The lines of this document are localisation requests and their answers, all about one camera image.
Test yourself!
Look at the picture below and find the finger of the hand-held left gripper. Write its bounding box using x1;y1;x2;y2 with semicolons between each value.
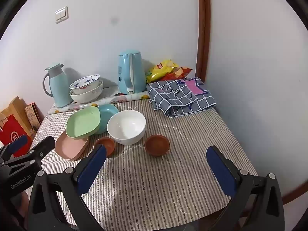
11;136;56;166
0;134;29;162

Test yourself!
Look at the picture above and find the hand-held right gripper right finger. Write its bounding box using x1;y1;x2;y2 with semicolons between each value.
206;146;285;231

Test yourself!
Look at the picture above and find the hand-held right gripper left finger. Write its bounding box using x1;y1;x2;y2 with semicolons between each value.
28;144;107;231

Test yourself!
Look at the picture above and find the pink square plate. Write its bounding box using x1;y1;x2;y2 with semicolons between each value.
54;130;90;162

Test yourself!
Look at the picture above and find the small brown bowl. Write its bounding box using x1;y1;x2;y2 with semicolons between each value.
144;135;170;156
93;137;116;158

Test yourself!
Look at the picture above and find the green square plate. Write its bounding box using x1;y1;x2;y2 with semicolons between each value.
66;106;101;140

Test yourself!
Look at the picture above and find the blue square plate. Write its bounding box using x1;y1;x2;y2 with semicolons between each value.
93;104;120;135

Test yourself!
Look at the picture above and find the red paper bag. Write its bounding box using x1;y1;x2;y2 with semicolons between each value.
0;114;33;158

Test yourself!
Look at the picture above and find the brown paper bag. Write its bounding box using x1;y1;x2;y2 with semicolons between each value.
0;96;33;137

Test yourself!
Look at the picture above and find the light blue thermos jug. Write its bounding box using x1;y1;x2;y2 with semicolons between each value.
43;63;73;108

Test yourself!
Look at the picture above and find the large white patterned bowl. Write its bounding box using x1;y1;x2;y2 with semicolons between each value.
70;80;104;103

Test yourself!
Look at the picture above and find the striped quilted blanket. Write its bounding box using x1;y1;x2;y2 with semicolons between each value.
24;96;259;231

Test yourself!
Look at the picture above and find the fruit print table mat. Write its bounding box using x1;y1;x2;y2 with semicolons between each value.
48;87;151;115

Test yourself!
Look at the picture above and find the wooden baseboard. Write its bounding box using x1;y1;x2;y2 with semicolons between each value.
282;167;308;205

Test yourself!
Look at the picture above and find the painted porcelain bowl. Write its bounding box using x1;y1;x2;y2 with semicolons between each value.
69;74;101;95

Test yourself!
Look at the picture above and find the grey checked cloth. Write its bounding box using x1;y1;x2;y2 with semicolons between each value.
147;77;217;118

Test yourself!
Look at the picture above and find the light blue tissue box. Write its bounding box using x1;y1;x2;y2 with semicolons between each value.
118;50;148;95

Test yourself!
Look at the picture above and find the red chips bag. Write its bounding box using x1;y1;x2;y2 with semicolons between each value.
160;67;193;82

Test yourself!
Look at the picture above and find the yellow chips bag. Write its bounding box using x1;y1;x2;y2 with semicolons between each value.
146;60;179;83

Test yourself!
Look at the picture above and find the white light switch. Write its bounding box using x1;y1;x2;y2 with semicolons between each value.
55;6;69;24

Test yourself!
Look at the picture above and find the wooden door frame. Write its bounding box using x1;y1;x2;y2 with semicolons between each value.
195;0;211;85

